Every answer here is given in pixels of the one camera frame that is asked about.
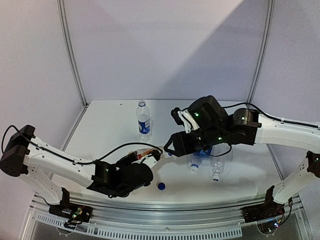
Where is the left aluminium corner post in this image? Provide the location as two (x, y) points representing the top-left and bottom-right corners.
(57, 0), (89, 108)

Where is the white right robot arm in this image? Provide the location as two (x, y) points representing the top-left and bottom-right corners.
(164, 95), (320, 218)

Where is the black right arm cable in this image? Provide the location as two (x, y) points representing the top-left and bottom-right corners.
(179, 102), (320, 161)

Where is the clear unlabelled plastic bottle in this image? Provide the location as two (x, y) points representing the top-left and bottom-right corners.
(210, 143), (234, 183)

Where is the blue label crushed water bottle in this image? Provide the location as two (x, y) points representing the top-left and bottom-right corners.
(190, 147), (213, 172)

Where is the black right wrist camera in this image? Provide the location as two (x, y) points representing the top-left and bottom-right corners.
(170, 107), (200, 134)

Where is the blue Pepsi bottle cap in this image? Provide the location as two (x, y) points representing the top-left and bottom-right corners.
(156, 182), (166, 191)

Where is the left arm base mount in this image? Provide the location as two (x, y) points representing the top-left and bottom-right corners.
(48, 187), (93, 229)

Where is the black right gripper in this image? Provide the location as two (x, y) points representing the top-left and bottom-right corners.
(163, 125), (225, 157)

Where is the white orange-bottle cap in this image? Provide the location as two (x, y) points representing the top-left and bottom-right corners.
(162, 151), (173, 158)

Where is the aluminium corner post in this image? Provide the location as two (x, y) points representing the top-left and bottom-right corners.
(57, 0), (89, 108)
(246, 0), (275, 103)

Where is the Pepsi bottle blue label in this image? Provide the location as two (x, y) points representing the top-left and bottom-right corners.
(136, 100), (152, 142)

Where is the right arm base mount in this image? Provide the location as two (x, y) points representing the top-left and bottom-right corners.
(241, 185), (293, 236)

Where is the orange label crushed bottle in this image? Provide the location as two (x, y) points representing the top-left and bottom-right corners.
(135, 146), (165, 160)

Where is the right aluminium corner post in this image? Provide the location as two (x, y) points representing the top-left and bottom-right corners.
(246, 0), (275, 103)

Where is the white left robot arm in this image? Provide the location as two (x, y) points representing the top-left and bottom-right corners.
(0, 125), (164, 217)

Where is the aluminium table front rail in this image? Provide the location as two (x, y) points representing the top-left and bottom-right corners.
(22, 194), (312, 240)

